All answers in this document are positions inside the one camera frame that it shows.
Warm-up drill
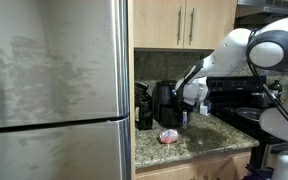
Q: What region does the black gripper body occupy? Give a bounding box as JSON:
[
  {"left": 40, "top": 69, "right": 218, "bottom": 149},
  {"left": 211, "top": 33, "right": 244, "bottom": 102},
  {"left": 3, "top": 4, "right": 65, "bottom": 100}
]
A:
[{"left": 178, "top": 99, "right": 196, "bottom": 117}]

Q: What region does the black air fryer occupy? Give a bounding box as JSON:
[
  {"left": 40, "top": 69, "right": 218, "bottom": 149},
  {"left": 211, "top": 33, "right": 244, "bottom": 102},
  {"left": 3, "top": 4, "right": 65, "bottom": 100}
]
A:
[{"left": 151, "top": 80, "right": 191, "bottom": 130}]

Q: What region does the wooden cabinet door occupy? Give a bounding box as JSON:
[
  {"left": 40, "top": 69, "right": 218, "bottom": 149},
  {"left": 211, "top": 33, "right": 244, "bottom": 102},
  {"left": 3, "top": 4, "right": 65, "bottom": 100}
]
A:
[
  {"left": 183, "top": 0, "right": 238, "bottom": 51},
  {"left": 133, "top": 0, "right": 186, "bottom": 50}
]

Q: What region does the dark robot base platform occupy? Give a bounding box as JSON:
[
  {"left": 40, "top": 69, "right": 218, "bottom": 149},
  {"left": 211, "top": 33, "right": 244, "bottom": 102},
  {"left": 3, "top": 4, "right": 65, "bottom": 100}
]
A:
[{"left": 242, "top": 164, "right": 275, "bottom": 180}]

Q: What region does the white and blue carton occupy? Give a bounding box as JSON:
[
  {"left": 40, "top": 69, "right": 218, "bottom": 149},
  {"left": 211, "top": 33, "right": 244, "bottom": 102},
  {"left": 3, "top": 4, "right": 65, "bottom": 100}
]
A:
[{"left": 198, "top": 103, "right": 212, "bottom": 117}]

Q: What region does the black coffee maker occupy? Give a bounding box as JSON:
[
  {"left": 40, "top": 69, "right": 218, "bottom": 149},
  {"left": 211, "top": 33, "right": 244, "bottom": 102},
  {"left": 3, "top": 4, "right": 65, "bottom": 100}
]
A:
[{"left": 134, "top": 81, "right": 154, "bottom": 131}]

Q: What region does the black electric stove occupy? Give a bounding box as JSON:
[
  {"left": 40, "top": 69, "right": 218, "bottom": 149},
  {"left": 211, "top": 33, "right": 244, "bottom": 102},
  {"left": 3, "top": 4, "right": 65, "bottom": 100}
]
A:
[{"left": 202, "top": 75, "right": 285, "bottom": 169}]

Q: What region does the tall wooden side panel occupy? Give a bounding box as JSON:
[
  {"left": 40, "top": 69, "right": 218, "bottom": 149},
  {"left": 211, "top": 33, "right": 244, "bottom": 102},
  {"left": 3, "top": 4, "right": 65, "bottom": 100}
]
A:
[{"left": 127, "top": 0, "right": 137, "bottom": 180}]

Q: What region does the black frying pan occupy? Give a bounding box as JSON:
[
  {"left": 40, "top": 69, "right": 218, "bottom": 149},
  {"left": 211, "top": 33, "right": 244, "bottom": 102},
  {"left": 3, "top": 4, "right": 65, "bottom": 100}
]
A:
[{"left": 235, "top": 106, "right": 266, "bottom": 124}]

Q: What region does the wooden base cabinet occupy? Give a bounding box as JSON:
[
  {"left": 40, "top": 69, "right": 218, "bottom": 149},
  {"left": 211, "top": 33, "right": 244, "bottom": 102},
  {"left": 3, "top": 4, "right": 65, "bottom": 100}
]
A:
[{"left": 134, "top": 147, "right": 254, "bottom": 180}]

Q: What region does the stainless steel saucepan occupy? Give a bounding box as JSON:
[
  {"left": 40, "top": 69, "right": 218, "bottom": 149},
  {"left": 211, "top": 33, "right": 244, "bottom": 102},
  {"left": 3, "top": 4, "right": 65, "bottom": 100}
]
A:
[{"left": 249, "top": 91, "right": 278, "bottom": 108}]

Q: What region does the green glass bottle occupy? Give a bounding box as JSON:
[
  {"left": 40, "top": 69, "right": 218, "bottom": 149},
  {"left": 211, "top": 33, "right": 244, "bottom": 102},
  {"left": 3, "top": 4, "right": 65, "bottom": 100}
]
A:
[{"left": 268, "top": 79, "right": 284, "bottom": 95}]

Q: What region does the range hood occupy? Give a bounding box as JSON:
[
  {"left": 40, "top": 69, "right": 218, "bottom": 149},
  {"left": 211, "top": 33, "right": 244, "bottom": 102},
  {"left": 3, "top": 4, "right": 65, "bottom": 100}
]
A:
[{"left": 235, "top": 0, "right": 288, "bottom": 19}]

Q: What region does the stainless steel refrigerator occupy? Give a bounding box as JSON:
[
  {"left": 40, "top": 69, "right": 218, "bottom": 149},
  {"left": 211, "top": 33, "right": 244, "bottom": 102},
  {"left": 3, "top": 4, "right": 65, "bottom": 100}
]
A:
[{"left": 0, "top": 0, "right": 132, "bottom": 180}]

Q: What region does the metal cabinet door handle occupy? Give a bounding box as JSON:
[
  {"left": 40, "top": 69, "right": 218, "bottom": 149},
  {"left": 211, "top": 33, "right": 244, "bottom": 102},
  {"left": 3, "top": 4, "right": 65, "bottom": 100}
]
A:
[
  {"left": 189, "top": 7, "right": 196, "bottom": 47},
  {"left": 176, "top": 5, "right": 183, "bottom": 46}
]

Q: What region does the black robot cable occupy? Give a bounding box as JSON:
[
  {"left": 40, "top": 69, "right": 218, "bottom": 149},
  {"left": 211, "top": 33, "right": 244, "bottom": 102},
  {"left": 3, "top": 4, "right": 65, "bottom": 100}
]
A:
[{"left": 245, "top": 28, "right": 288, "bottom": 141}]

